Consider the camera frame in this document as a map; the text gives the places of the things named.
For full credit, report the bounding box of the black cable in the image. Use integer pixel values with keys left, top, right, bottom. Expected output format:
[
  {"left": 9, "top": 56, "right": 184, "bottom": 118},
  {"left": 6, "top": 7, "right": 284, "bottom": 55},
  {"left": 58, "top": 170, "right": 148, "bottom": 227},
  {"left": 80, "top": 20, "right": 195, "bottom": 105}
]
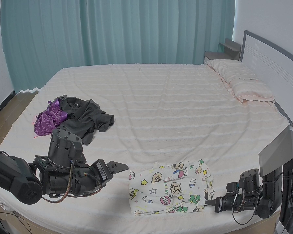
[
  {"left": 0, "top": 211, "right": 31, "bottom": 234},
  {"left": 42, "top": 170, "right": 103, "bottom": 203},
  {"left": 231, "top": 209, "right": 256, "bottom": 225}
]

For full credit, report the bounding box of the bed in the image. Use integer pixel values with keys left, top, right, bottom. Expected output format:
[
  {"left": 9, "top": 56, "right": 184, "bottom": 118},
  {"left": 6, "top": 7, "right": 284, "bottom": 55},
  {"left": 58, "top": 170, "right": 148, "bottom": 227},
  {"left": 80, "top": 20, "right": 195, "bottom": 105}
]
[{"left": 0, "top": 30, "right": 293, "bottom": 234}]

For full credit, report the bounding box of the white printed pyjama top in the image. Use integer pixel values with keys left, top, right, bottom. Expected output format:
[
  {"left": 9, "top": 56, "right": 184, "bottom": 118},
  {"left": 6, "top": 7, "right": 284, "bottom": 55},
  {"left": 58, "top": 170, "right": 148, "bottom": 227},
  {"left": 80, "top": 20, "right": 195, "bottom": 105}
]
[{"left": 129, "top": 159, "right": 214, "bottom": 215}]

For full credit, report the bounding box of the cream pillow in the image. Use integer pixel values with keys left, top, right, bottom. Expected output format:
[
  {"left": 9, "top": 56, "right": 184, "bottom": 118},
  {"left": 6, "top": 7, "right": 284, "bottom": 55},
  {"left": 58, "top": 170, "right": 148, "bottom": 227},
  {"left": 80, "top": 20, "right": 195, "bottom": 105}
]
[{"left": 205, "top": 59, "right": 275, "bottom": 103}]

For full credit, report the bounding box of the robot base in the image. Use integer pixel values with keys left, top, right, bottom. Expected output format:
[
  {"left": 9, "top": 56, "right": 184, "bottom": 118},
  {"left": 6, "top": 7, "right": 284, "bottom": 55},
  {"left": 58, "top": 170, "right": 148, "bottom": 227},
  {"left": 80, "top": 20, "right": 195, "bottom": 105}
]
[{"left": 275, "top": 222, "right": 287, "bottom": 234}]

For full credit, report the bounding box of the purple satin garment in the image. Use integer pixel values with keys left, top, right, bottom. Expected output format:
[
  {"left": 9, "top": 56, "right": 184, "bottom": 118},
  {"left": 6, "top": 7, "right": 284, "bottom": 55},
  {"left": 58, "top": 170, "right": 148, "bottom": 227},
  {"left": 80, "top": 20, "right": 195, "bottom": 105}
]
[{"left": 34, "top": 100, "right": 68, "bottom": 137}]

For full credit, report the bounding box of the grey bedside table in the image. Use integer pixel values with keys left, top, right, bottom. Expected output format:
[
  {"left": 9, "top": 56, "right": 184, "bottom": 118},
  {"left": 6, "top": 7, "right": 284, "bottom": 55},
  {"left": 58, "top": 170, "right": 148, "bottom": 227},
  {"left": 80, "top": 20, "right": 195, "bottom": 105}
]
[{"left": 204, "top": 38, "right": 242, "bottom": 64}]

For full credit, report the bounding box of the blue-green curtain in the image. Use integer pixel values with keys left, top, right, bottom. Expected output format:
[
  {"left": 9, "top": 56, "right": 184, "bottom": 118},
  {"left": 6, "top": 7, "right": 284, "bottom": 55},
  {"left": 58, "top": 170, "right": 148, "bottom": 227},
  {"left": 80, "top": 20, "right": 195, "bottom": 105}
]
[{"left": 1, "top": 0, "right": 236, "bottom": 93}]

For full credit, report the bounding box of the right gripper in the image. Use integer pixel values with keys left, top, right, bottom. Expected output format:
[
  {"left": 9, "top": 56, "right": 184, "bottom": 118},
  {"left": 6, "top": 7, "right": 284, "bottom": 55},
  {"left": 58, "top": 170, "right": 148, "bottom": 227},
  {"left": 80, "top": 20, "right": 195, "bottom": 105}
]
[{"left": 205, "top": 194, "right": 238, "bottom": 213}]

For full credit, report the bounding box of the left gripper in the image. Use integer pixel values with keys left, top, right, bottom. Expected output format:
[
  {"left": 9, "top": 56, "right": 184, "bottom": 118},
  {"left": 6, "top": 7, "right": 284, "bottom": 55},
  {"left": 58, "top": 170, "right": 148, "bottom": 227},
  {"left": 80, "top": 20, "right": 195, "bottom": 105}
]
[{"left": 72, "top": 159, "right": 129, "bottom": 196}]

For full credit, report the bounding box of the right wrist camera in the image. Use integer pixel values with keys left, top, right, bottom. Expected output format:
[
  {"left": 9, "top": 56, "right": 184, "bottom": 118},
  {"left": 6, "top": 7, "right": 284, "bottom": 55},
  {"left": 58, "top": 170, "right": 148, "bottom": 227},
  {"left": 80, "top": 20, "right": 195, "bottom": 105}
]
[{"left": 226, "top": 182, "right": 240, "bottom": 192}]

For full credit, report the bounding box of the black shirt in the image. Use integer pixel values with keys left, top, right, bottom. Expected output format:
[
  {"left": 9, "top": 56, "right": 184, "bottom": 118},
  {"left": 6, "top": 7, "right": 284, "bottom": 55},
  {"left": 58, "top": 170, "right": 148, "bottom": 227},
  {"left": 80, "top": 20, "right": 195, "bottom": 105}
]
[{"left": 57, "top": 97, "right": 115, "bottom": 145}]

